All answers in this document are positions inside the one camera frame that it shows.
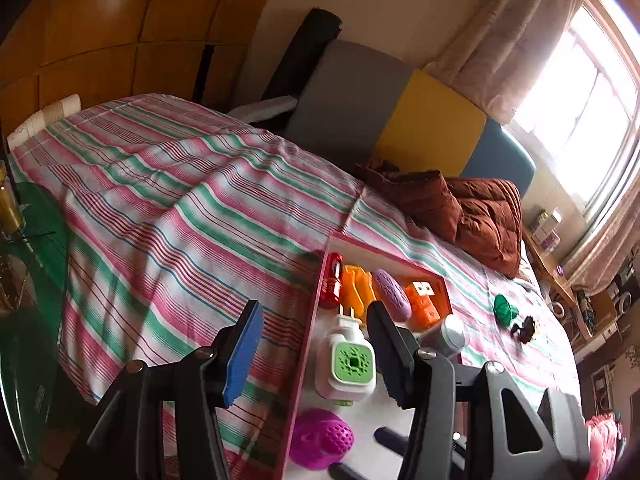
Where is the pink quilted cushion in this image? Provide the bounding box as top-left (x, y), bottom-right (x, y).
top-left (585, 412), bottom-right (626, 480)

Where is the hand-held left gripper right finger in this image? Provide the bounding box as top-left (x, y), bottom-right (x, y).
top-left (366, 301), bottom-right (566, 480)

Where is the brown comb with yellow teeth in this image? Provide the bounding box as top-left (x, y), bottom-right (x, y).
top-left (510, 316), bottom-right (538, 345)

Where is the beige curtain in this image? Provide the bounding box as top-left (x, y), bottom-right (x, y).
top-left (425, 0), bottom-right (591, 126)
top-left (560, 200), bottom-right (640, 296)

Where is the gold jar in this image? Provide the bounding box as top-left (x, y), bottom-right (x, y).
top-left (0, 160), bottom-right (26, 233)

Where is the white green plug-in device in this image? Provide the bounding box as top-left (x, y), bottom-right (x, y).
top-left (314, 305), bottom-right (377, 407)

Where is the wooden desk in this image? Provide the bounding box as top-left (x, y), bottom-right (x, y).
top-left (522, 227), bottom-right (576, 311)

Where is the red puzzle block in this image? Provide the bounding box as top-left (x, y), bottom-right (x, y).
top-left (318, 252), bottom-right (344, 310)

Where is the orange plastic cube block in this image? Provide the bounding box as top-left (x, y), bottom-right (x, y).
top-left (404, 280), bottom-right (443, 332)

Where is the lilac oval plastic object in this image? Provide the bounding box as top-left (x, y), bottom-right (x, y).
top-left (372, 268), bottom-right (412, 323)

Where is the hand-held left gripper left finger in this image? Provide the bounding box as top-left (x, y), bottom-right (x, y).
top-left (57, 300), bottom-right (266, 480)

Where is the pink rimmed white tray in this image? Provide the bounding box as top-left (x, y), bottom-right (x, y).
top-left (272, 230), bottom-right (463, 480)

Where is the green glass table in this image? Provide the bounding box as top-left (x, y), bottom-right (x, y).
top-left (0, 180), bottom-right (71, 466)

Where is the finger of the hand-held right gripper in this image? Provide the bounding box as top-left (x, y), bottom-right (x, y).
top-left (327, 461), bottom-right (401, 480)
top-left (374, 425), bottom-right (412, 450)

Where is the white cushion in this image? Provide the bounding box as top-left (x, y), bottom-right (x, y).
top-left (230, 95), bottom-right (298, 123)

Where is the black rolled mat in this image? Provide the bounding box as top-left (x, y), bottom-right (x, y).
top-left (262, 7), bottom-right (343, 106)

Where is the purple flanged plastic cup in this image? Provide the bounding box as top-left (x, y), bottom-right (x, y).
top-left (289, 407), bottom-right (356, 472)

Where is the bright window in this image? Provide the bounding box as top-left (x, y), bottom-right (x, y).
top-left (505, 0), bottom-right (640, 221)

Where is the wooden wardrobe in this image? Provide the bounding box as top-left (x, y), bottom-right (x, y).
top-left (0, 0), bottom-right (286, 136)

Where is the brown quilt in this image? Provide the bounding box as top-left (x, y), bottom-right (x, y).
top-left (357, 159), bottom-right (525, 280)

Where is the grey plastic cylinder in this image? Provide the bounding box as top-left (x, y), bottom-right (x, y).
top-left (419, 314), bottom-right (470, 358)

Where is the brown cardboard box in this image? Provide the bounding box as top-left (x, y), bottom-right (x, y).
top-left (572, 287), bottom-right (623, 356)

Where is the multicolour padded headboard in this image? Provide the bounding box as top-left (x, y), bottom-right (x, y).
top-left (282, 40), bottom-right (538, 196)

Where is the tall white box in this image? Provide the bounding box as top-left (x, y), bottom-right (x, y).
top-left (530, 208), bottom-right (563, 236)

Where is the yellow plastic shell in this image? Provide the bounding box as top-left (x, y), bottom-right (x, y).
top-left (340, 264), bottom-right (377, 318)

